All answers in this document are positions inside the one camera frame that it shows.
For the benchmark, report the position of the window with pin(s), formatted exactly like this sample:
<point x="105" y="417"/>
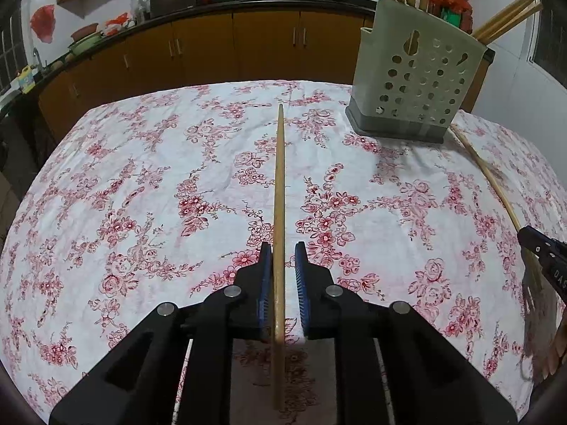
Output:
<point x="551" y="53"/>

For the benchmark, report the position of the grey-green perforated chopstick holder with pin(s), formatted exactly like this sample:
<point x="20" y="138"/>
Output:
<point x="416" y="79"/>

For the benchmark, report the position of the red food packages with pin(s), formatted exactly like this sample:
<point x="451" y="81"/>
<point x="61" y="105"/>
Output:
<point x="449" y="9"/>

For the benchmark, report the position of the red plastic bag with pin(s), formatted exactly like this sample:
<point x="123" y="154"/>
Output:
<point x="43" y="24"/>

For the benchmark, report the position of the clear plastic bag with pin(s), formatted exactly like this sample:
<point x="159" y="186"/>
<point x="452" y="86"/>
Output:
<point x="140" y="8"/>

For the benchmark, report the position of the red basin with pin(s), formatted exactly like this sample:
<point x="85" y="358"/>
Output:
<point x="85" y="32"/>

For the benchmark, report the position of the person's right hand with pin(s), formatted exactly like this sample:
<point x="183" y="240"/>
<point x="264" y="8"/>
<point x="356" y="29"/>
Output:
<point x="557" y="356"/>

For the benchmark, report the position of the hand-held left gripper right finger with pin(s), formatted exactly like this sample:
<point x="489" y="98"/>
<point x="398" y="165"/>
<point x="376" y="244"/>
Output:
<point x="301" y="287"/>

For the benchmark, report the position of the green basin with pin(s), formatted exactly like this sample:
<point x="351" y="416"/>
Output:
<point x="85" y="45"/>

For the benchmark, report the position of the red and white bag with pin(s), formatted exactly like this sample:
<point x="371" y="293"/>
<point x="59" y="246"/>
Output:
<point x="118" y="23"/>

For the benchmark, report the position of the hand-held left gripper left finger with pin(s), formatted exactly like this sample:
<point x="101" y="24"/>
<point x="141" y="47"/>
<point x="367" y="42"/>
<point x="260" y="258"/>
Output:
<point x="265" y="287"/>

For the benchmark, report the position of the yellow bottle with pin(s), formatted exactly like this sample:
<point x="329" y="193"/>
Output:
<point x="27" y="79"/>

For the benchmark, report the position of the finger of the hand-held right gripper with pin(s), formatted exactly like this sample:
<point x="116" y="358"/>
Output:
<point x="547" y="256"/>

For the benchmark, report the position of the metal faucet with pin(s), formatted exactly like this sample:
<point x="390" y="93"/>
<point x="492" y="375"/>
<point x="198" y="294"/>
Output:
<point x="38" y="59"/>

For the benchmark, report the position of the wooden kitchen base cabinets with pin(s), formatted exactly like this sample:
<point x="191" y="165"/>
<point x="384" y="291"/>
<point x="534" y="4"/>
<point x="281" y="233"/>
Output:
<point x="203" y="48"/>

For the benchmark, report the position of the red floral tablecloth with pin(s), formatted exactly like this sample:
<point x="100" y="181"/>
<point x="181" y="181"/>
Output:
<point x="155" y="195"/>

